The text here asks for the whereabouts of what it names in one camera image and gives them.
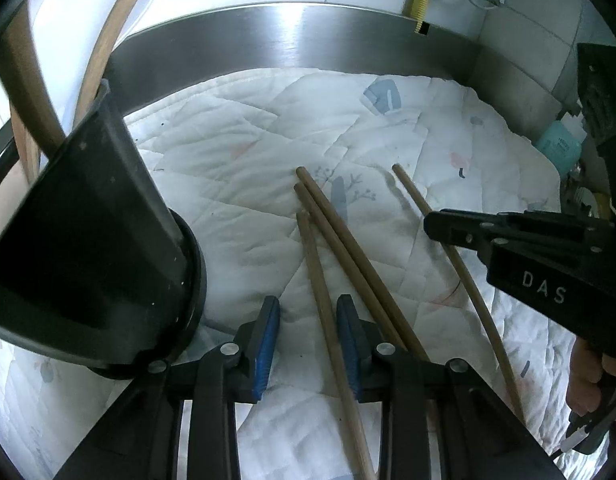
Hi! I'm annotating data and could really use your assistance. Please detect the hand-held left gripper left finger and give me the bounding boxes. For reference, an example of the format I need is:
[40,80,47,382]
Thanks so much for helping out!
[55,296,281,480]

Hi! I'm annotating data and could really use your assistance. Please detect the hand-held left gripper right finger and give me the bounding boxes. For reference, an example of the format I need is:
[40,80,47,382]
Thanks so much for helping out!
[336,294,564,480]

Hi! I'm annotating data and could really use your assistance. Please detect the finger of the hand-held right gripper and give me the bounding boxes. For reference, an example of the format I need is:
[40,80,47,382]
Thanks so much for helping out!
[424,209,614,261]

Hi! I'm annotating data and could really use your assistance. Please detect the wooden chopstick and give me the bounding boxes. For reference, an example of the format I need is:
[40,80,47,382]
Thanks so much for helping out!
[295,166,431,363]
[392,162,526,423]
[295,210,378,480]
[0,10,66,153]
[293,183,408,352]
[78,0,166,111]

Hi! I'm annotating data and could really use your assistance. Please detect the black ceramic pot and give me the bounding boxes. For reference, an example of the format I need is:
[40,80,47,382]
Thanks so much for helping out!
[0,80,207,380]

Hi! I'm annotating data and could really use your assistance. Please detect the person's right hand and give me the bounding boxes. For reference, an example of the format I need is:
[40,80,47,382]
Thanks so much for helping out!
[567,340,606,415]

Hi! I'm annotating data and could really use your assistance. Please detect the teal soap dispenser bottle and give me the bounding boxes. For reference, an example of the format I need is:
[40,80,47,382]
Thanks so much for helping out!
[535,112,586,176]

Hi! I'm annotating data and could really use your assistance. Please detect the white quilted mat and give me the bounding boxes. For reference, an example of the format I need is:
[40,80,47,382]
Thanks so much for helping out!
[0,67,596,480]

